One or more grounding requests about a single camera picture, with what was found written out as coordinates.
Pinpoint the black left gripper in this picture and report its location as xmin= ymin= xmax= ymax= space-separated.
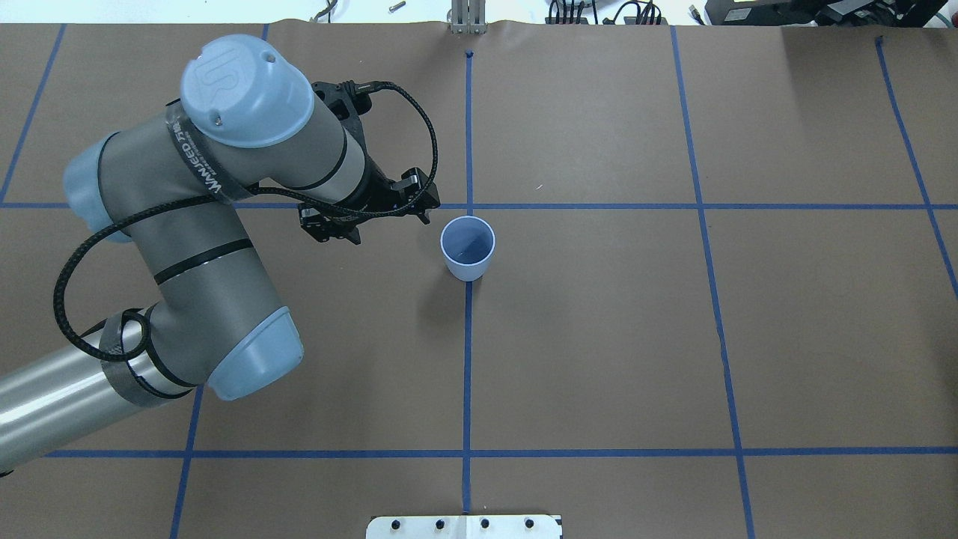
xmin=298 ymin=168 xmax=441 ymax=246

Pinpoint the blue plastic cup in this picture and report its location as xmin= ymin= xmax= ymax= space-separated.
xmin=440 ymin=216 xmax=497 ymax=282

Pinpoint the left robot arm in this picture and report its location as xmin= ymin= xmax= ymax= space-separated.
xmin=2 ymin=34 xmax=440 ymax=475

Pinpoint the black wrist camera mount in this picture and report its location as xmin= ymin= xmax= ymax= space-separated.
xmin=311 ymin=81 xmax=373 ymax=150

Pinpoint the aluminium frame post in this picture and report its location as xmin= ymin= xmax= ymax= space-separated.
xmin=448 ymin=0 xmax=488 ymax=35

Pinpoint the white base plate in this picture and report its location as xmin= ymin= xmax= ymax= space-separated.
xmin=365 ymin=514 xmax=564 ymax=538

